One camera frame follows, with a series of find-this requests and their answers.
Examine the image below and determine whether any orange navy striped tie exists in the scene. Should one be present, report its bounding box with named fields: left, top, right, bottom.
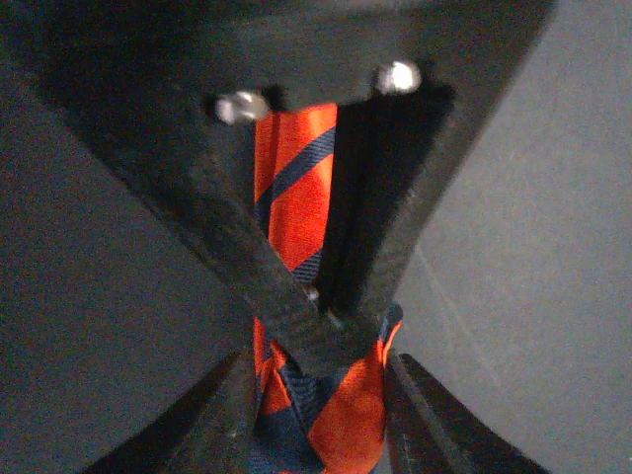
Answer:
left=248, top=103, right=402, bottom=473

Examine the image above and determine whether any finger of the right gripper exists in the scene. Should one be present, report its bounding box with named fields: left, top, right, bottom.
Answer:
left=316, top=1, right=555, bottom=316
left=1, top=1, right=383, bottom=374

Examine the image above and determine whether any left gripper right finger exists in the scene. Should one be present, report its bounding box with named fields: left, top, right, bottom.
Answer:
left=385, top=353, right=547, bottom=473

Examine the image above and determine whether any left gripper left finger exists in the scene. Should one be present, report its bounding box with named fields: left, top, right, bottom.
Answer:
left=84, top=351, right=256, bottom=473

